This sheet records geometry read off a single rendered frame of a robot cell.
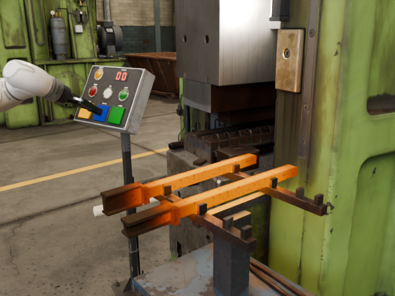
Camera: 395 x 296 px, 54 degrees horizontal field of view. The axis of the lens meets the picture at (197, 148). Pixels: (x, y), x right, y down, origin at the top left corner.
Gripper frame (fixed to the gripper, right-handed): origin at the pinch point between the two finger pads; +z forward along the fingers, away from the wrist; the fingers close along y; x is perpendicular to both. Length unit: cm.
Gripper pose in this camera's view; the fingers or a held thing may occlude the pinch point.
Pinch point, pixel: (94, 110)
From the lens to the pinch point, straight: 174.5
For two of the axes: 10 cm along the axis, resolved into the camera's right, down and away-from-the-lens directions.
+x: 2.8, -9.5, 1.3
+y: 8.1, 1.6, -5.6
